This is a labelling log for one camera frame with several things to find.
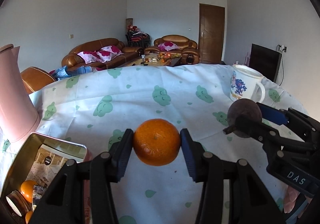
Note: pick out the wooden coffee table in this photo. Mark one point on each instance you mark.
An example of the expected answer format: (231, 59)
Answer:
(155, 59)

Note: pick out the brown wooden door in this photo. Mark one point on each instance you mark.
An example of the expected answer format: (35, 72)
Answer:
(211, 33)

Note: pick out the orange leather stool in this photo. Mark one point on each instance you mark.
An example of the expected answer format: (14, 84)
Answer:
(35, 79)

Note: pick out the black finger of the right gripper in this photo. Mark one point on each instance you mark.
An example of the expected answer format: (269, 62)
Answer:
(255, 130)

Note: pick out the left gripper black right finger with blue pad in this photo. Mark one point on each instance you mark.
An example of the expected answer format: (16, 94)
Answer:
(231, 192)

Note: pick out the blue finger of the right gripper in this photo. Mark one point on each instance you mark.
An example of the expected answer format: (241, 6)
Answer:
(271, 114)

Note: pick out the purple passion fruit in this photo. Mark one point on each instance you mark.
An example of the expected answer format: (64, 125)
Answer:
(244, 107)

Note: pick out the mandarin orange back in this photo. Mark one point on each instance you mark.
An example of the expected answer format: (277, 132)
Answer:
(156, 142)

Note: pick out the black television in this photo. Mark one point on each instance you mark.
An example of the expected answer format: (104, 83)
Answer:
(265, 61)

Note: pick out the brown leather armchair sofa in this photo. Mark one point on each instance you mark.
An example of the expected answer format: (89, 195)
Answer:
(178, 45)

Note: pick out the pink electric kettle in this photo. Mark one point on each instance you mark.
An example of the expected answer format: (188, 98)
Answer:
(19, 117)

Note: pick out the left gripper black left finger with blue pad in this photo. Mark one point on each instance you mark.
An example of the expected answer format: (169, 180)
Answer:
(64, 200)

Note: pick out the small mandarin orange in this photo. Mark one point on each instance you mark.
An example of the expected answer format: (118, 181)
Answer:
(27, 190)

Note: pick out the person's right hand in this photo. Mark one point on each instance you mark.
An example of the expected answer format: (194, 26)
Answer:
(290, 199)

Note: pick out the pink metal tin box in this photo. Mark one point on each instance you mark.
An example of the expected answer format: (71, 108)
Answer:
(39, 159)

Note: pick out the stacked black chairs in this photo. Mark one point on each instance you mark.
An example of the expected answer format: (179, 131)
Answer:
(137, 38)

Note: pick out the pink floral pillow armchair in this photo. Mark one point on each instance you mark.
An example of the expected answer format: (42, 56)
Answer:
(168, 46)

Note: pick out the white mug blue print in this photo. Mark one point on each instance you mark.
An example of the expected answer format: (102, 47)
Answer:
(246, 84)

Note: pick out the large orange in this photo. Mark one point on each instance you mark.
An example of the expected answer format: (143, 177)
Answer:
(28, 216)

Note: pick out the brown leather long sofa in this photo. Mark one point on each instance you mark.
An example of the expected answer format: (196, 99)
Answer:
(72, 61)

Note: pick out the pink floral pillow left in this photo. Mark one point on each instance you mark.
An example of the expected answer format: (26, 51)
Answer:
(102, 55)

